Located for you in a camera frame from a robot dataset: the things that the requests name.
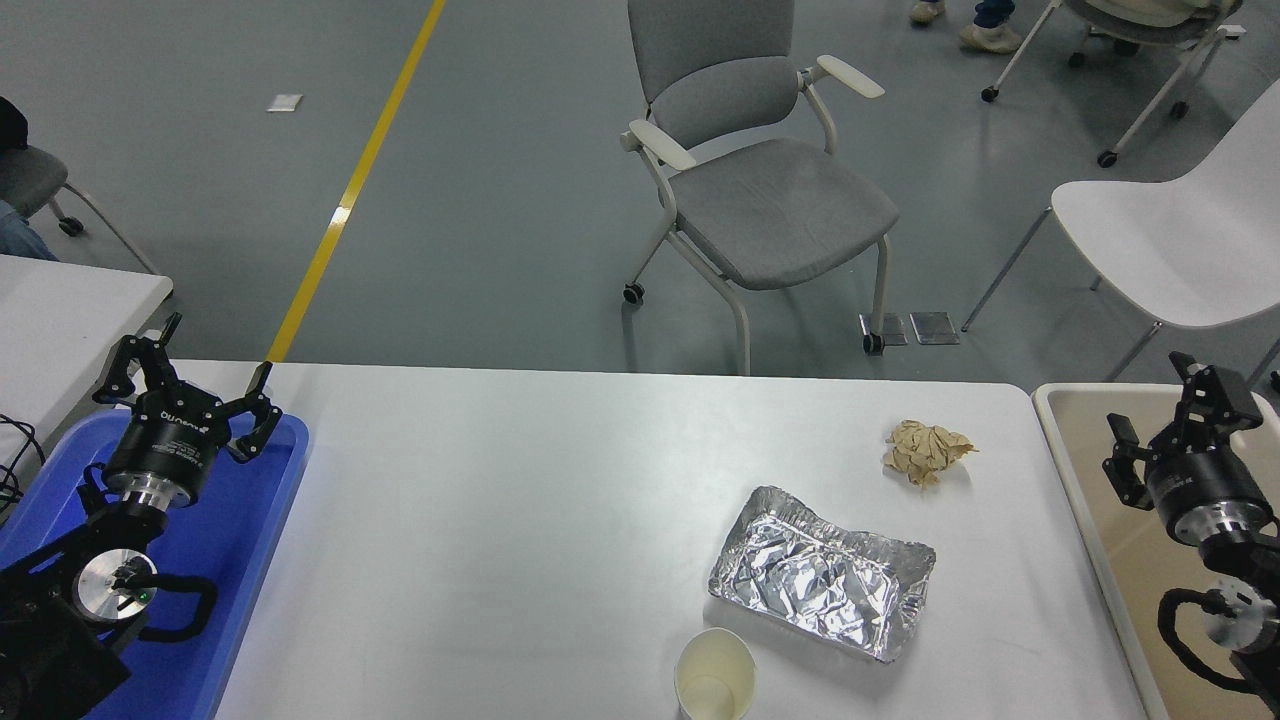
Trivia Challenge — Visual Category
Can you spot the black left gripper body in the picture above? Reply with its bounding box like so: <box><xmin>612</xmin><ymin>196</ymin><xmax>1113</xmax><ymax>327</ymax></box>
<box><xmin>106</xmin><ymin>385</ymin><xmax>233</xmax><ymax>486</ymax></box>

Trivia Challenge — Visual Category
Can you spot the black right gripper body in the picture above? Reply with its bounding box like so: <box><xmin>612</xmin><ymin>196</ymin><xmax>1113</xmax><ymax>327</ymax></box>
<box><xmin>1146</xmin><ymin>435</ymin><xmax>1273</xmax><ymax>531</ymax></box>

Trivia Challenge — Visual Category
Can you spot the tan paper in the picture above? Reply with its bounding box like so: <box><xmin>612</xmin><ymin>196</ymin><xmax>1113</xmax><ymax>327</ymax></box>
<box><xmin>882</xmin><ymin>419</ymin><xmax>978</xmax><ymax>490</ymax></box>

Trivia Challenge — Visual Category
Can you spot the foil tray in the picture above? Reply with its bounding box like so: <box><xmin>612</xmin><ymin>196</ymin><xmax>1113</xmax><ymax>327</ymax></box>
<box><xmin>708</xmin><ymin>486</ymin><xmax>938</xmax><ymax>664</ymax></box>

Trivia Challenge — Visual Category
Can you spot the white paper cup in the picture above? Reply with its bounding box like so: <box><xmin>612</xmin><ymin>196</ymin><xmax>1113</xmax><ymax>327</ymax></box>
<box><xmin>674</xmin><ymin>628</ymin><xmax>758</xmax><ymax>720</ymax></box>

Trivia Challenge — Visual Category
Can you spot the large pale bin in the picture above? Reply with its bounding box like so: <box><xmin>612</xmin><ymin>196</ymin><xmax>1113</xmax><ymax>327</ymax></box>
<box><xmin>1032</xmin><ymin>383</ymin><xmax>1280</xmax><ymax>720</ymax></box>

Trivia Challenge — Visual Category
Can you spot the white side table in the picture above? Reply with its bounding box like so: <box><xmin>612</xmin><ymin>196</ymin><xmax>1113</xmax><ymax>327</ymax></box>
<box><xmin>0</xmin><ymin>254</ymin><xmax>174</xmax><ymax>471</ymax></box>

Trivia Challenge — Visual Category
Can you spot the blue plastic tray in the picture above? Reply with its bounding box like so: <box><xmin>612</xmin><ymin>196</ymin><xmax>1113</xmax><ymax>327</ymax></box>
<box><xmin>0</xmin><ymin>408</ymin><xmax>310</xmax><ymax>720</ymax></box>

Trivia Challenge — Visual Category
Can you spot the white plastic chair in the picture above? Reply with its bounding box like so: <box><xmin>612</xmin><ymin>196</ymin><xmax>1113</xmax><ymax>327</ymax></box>
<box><xmin>961</xmin><ymin>78</ymin><xmax>1280</xmax><ymax>393</ymax></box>

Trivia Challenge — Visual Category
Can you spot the person in blue trousers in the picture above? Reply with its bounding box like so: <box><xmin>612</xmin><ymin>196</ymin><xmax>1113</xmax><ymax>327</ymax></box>
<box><xmin>0</xmin><ymin>96</ymin><xmax>59</xmax><ymax>263</ymax></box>

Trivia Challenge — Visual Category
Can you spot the yellow floor tape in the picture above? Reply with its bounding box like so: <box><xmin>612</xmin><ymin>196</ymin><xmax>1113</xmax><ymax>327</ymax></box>
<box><xmin>265</xmin><ymin>0</ymin><xmax>448</xmax><ymax>363</ymax></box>

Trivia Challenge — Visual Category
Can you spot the grey chair with thin legs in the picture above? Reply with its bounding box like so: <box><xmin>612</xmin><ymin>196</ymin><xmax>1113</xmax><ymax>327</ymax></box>
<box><xmin>0</xmin><ymin>146</ymin><xmax>159</xmax><ymax>276</ymax></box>

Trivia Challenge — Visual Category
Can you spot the grey wheeled armchair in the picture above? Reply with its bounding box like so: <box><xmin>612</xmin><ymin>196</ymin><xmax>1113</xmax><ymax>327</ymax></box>
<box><xmin>619</xmin><ymin>0</ymin><xmax>900</xmax><ymax>377</ymax></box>

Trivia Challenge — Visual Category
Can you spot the person with pale shoes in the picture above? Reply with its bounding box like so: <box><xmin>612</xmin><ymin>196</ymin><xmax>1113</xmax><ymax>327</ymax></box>
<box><xmin>908</xmin><ymin>0</ymin><xmax>1024</xmax><ymax>54</ymax></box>

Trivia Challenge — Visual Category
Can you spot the black cable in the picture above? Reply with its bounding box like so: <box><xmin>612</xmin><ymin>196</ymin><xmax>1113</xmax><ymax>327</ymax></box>
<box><xmin>0</xmin><ymin>414</ymin><xmax>47</xmax><ymax>516</ymax></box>

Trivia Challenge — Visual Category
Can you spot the grey chair with white frame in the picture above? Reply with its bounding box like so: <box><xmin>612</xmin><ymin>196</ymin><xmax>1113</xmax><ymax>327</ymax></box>
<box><xmin>980</xmin><ymin>0</ymin><xmax>1247</xmax><ymax>169</ymax></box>

